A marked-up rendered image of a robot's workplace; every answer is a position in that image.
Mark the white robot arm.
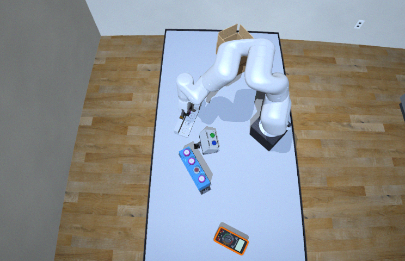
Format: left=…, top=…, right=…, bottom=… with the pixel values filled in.
left=176, top=38, right=291, bottom=137

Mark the light grey button panel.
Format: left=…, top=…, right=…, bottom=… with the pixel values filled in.
left=194, top=129, right=219, bottom=155

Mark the orange digital multimeter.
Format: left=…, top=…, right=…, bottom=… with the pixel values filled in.
left=214, top=227, right=249, bottom=255

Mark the blue tube rack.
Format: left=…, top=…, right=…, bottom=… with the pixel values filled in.
left=179, top=146, right=210, bottom=192

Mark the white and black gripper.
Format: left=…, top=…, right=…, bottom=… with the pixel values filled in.
left=178, top=99, right=192, bottom=117

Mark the brown cardboard box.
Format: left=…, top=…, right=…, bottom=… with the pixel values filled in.
left=216, top=24, right=254, bottom=76

